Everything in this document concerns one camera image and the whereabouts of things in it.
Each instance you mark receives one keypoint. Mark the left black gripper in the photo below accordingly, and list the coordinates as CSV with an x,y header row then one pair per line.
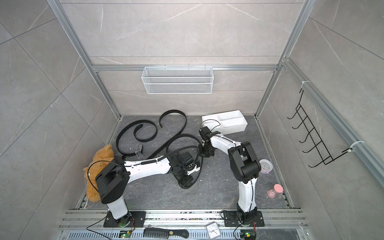
x,y
187,181

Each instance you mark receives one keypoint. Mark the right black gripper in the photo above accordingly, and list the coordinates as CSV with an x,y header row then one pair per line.
x,y
202,153

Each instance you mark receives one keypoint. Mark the long black leather belt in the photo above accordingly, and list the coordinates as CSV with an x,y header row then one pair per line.
x,y
163,152

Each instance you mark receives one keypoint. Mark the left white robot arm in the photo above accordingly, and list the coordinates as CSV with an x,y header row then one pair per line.
x,y
113,179

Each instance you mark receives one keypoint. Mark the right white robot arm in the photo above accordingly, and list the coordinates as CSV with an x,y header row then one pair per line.
x,y
244,165

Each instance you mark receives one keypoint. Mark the white divided storage box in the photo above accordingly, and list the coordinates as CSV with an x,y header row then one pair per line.
x,y
226,123

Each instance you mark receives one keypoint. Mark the curled black belt with buckle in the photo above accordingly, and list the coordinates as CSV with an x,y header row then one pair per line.
x,y
138,125

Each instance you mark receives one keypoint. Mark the pink round container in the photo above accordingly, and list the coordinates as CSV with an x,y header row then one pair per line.
x,y
266,166

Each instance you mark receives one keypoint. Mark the small white clock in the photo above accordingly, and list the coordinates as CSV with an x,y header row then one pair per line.
x,y
213,230

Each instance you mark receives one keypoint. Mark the black comb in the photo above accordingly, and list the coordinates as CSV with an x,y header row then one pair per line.
x,y
164,233

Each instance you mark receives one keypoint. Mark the brown teddy bear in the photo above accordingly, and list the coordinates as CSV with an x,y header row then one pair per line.
x,y
98,163

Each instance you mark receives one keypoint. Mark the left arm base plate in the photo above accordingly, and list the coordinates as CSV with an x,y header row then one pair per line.
x,y
131,219

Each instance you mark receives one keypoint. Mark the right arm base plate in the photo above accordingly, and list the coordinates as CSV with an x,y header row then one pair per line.
x,y
237,219

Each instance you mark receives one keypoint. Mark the white wire mesh basket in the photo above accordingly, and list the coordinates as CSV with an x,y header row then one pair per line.
x,y
178,80

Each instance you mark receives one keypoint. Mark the black wire hook rack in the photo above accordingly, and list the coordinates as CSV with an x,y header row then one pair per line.
x,y
313,135

